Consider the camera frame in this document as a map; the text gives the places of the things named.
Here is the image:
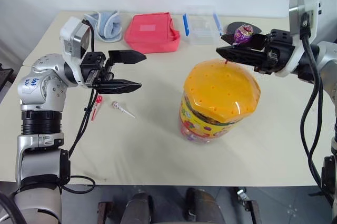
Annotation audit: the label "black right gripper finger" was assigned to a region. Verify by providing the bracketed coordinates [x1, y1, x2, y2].
[220, 33, 270, 51]
[216, 45, 267, 67]

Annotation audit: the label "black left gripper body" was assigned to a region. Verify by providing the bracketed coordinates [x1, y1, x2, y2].
[80, 51, 115, 89]

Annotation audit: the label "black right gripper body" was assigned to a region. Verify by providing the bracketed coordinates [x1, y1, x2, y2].
[253, 28, 295, 75]

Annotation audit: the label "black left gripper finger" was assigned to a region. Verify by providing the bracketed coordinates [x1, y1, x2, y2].
[93, 79, 142, 95]
[107, 49, 147, 66]

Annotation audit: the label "purple lollipop red stick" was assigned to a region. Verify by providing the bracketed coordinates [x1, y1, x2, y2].
[225, 24, 254, 64]

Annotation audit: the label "lollipop jar with orange lid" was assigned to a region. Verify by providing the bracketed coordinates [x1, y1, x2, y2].
[179, 59, 262, 143]

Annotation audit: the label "white lollipop with white stick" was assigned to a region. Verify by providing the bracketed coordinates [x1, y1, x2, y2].
[111, 100, 136, 119]

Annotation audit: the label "red lollipop with red stick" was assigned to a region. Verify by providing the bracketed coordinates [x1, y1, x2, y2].
[91, 95, 104, 122]

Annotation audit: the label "red fabric pouch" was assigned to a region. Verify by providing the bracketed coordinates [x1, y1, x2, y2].
[124, 12, 182, 53]

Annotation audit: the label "light blue white cloth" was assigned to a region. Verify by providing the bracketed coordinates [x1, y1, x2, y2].
[83, 10, 124, 43]

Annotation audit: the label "clear plastic box blue latches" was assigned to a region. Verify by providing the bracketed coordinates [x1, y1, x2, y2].
[182, 4, 223, 46]

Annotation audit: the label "dark object at room edge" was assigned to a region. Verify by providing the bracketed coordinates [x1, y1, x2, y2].
[0, 62, 15, 92]

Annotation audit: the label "dark rounded shape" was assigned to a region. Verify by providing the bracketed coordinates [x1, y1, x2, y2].
[185, 187, 226, 224]
[122, 192, 155, 224]

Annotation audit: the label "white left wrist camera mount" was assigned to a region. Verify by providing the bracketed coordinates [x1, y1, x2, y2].
[59, 16, 92, 87]

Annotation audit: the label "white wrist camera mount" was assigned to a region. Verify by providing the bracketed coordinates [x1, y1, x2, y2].
[273, 0, 323, 77]
[59, 16, 92, 87]

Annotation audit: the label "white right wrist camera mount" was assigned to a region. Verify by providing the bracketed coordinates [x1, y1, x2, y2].
[273, 0, 323, 77]

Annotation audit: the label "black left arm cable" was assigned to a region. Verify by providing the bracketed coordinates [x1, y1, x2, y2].
[60, 18, 96, 195]

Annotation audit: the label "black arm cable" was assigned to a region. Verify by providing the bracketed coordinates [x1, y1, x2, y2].
[299, 12, 334, 204]
[60, 18, 96, 195]

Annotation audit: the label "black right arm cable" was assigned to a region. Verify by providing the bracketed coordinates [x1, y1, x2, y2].
[299, 12, 334, 204]

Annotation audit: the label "rusty metal bracket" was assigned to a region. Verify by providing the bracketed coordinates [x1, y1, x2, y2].
[97, 201, 113, 224]

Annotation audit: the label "metal caster bracket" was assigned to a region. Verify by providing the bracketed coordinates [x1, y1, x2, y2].
[236, 187, 262, 224]

